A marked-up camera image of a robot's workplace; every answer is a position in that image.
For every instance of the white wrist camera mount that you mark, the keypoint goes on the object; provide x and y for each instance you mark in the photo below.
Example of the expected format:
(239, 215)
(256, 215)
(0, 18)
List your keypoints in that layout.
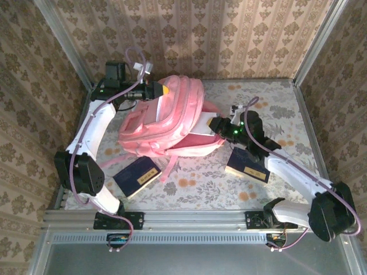
(143, 68)
(237, 113)

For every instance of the dark blue book gold drawings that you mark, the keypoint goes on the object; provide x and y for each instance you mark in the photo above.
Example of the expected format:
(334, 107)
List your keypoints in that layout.
(246, 166)

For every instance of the thin aluminium edge rail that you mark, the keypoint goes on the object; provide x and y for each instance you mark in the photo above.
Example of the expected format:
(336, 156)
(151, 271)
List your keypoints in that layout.
(252, 80)

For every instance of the perforated metal strip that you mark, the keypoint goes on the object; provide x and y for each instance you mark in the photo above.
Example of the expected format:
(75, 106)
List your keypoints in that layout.
(195, 237)

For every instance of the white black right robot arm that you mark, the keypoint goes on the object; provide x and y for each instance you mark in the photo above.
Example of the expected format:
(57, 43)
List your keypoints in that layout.
(295, 174)

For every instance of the grey metal panel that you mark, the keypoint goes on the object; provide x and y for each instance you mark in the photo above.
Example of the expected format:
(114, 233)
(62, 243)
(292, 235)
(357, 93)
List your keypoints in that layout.
(186, 260)

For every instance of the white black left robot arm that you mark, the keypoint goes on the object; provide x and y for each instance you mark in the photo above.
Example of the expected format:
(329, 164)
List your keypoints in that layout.
(91, 129)

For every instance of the aluminium corner post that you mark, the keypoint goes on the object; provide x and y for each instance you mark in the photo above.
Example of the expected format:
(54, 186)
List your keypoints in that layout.
(61, 43)
(318, 43)

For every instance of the floral tablecloth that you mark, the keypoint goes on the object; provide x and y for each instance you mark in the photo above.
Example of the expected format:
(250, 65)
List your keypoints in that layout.
(206, 186)

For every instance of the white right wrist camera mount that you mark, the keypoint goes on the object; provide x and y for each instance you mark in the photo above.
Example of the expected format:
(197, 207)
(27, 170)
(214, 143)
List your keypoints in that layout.
(237, 113)

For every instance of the plain dark blue book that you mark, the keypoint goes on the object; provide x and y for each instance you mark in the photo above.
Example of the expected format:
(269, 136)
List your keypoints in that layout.
(134, 177)

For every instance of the black connector board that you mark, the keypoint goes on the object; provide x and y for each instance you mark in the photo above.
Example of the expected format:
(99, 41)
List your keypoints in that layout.
(275, 240)
(117, 240)

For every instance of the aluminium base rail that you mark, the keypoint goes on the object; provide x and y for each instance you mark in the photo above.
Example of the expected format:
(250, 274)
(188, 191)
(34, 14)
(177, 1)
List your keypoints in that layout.
(195, 220)

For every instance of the pink backpack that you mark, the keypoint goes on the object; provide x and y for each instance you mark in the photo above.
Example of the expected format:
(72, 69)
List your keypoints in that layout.
(172, 114)

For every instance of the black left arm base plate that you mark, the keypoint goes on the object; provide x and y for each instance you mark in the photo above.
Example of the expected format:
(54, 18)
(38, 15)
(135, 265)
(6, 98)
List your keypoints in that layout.
(134, 220)

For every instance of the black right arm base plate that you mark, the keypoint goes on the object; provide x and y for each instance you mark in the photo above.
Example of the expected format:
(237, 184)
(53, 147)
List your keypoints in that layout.
(253, 220)

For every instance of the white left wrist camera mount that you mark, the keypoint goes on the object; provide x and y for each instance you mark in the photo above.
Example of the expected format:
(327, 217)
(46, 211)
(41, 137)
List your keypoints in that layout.
(143, 68)

